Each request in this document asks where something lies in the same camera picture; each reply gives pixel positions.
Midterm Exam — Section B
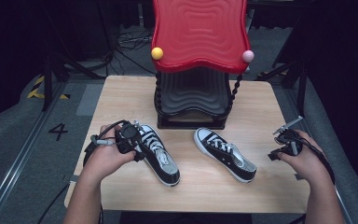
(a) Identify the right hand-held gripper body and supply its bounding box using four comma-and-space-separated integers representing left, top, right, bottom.
272, 115, 305, 156

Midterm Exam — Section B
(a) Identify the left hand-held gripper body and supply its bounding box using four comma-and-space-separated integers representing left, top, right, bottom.
115, 120, 145, 155

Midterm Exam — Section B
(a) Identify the black white canvas sneaker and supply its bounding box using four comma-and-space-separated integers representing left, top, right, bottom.
193, 127, 258, 184
133, 120, 182, 188

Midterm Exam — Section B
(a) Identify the red and black shoe rack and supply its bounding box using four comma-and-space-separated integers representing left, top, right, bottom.
150, 0, 255, 131

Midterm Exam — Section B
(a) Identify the person's right hand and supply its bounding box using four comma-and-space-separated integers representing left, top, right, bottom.
276, 129, 329, 185

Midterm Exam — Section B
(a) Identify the person's left hand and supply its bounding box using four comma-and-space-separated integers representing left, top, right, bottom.
82, 124, 138, 188

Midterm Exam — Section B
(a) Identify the black metal stand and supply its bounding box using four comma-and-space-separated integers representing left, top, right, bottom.
255, 57, 310, 119
41, 50, 107, 113

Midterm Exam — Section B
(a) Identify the yellow black hazard tape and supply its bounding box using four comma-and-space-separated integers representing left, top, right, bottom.
26, 75, 72, 101

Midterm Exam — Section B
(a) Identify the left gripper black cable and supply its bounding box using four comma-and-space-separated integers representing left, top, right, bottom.
82, 119, 129, 167

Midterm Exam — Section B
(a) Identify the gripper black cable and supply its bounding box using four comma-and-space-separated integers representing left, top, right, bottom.
82, 119, 129, 167
292, 133, 337, 185

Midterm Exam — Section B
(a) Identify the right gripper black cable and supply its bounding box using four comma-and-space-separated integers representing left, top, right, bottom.
292, 133, 337, 185

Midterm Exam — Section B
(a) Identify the bundle of black floor cables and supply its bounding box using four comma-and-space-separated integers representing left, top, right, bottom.
110, 26, 157, 77

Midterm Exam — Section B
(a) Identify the grey metal floor rail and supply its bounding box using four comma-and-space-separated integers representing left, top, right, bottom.
0, 81, 70, 224

